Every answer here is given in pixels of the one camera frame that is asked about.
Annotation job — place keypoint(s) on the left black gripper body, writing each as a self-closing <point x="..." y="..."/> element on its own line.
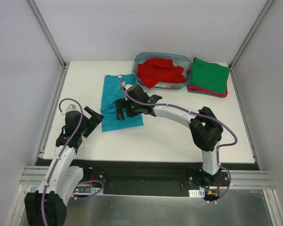
<point x="90" y="123"/>

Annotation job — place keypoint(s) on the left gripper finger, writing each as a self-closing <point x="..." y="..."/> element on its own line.
<point x="94" y="118"/>
<point x="88" y="129"/>

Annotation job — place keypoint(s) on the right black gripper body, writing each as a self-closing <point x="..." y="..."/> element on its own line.
<point x="122" y="106"/>

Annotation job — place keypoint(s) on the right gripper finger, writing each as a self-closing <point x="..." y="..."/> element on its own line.
<point x="121" y="104"/>
<point x="120" y="115"/>

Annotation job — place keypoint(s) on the teal t shirt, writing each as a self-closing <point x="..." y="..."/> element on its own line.
<point x="111" y="92"/>

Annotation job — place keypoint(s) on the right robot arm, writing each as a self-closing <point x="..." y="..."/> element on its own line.
<point x="205" y="131"/>

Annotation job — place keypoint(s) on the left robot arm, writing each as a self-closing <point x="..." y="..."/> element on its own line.
<point x="47" y="206"/>

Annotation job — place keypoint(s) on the red t shirt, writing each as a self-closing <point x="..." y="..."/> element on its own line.
<point x="156" y="70"/>

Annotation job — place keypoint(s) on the folded pink t shirt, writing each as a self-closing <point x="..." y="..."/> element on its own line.
<point x="207" y="90"/>

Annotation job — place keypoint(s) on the clear blue plastic bin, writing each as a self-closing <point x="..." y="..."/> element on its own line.
<point x="178" y="60"/>

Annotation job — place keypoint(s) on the folded green t shirt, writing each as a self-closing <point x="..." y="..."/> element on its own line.
<point x="209" y="75"/>

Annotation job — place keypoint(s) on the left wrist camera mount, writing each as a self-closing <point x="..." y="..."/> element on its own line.
<point x="70" y="108"/>

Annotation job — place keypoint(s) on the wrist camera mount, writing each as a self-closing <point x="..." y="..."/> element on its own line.
<point x="70" y="108"/>
<point x="125" y="86"/>

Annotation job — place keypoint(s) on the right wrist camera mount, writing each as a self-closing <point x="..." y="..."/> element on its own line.
<point x="125" y="86"/>

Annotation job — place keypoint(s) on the left aluminium table rail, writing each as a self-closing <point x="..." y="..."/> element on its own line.
<point x="51" y="114"/>

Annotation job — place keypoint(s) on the aluminium table rail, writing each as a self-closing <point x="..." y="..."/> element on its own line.
<point x="250" y="141"/>
<point x="51" y="114"/>

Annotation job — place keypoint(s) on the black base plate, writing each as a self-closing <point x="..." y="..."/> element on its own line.
<point x="143" y="178"/>

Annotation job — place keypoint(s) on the left white cable duct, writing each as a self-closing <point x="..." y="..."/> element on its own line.
<point x="82" y="191"/>

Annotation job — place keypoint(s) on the white cable duct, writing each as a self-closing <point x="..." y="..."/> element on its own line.
<point x="197" y="193"/>
<point x="82" y="191"/>

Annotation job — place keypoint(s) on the right aluminium table rail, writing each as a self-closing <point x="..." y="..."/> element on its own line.
<point x="250" y="141"/>

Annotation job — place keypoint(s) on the right white cable duct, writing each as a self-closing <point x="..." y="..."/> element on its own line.
<point x="197" y="193"/>

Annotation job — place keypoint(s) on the left aluminium frame post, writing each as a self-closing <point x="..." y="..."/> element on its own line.
<point x="45" y="30"/>

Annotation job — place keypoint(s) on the aluminium frame post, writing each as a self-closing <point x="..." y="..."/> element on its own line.
<point x="45" y="30"/>
<point x="259" y="19"/>

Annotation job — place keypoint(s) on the right aluminium frame post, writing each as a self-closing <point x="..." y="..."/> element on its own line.
<point x="259" y="19"/>

